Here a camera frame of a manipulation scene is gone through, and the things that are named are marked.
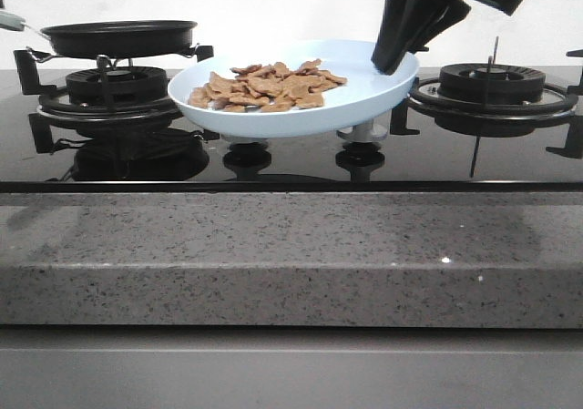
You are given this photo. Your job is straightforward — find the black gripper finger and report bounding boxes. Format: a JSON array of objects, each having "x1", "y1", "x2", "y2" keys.
[
  {"x1": 408, "y1": 0, "x2": 471, "y2": 52},
  {"x1": 372, "y1": 0, "x2": 445, "y2": 75}
]

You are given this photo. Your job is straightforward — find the light blue plate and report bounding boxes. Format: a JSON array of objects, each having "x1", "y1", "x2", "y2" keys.
[{"x1": 168, "y1": 39, "x2": 419, "y2": 138}]

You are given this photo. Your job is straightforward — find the brown meat pieces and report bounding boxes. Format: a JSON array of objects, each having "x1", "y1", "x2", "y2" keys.
[{"x1": 188, "y1": 59, "x2": 348, "y2": 113}]

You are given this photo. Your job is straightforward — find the black frying pan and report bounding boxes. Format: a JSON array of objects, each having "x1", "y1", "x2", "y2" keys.
[{"x1": 0, "y1": 10, "x2": 199, "y2": 59}]

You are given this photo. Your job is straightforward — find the right black gas burner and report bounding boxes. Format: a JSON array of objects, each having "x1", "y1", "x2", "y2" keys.
[{"x1": 437, "y1": 63, "x2": 546, "y2": 105}]

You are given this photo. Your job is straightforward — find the black gas burner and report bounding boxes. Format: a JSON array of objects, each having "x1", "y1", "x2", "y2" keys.
[
  {"x1": 65, "y1": 66, "x2": 168, "y2": 106},
  {"x1": 437, "y1": 63, "x2": 546, "y2": 105}
]

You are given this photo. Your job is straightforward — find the black glass stove top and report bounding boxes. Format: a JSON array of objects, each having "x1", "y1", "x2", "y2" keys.
[{"x1": 1, "y1": 70, "x2": 582, "y2": 193}]

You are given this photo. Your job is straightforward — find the right silver stove knob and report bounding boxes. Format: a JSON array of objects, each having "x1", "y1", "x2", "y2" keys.
[{"x1": 336, "y1": 119, "x2": 388, "y2": 143}]

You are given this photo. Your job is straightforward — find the silver stove knob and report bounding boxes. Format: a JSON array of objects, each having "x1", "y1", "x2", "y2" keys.
[
  {"x1": 336, "y1": 119, "x2": 388, "y2": 143},
  {"x1": 221, "y1": 135, "x2": 269, "y2": 147}
]

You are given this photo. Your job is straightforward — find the right black pan support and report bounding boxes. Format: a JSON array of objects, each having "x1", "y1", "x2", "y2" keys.
[{"x1": 408, "y1": 55, "x2": 578, "y2": 121}]

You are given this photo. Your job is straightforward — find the left silver stove knob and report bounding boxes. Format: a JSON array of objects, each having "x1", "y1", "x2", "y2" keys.
[{"x1": 221, "y1": 135, "x2": 269, "y2": 147}]

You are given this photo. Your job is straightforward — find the left black gas burner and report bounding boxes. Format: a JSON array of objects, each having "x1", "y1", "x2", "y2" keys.
[{"x1": 65, "y1": 66, "x2": 168, "y2": 106}]

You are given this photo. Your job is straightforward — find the chrome wire pan trivet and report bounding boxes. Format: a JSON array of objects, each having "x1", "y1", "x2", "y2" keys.
[{"x1": 13, "y1": 43, "x2": 214, "y2": 68}]

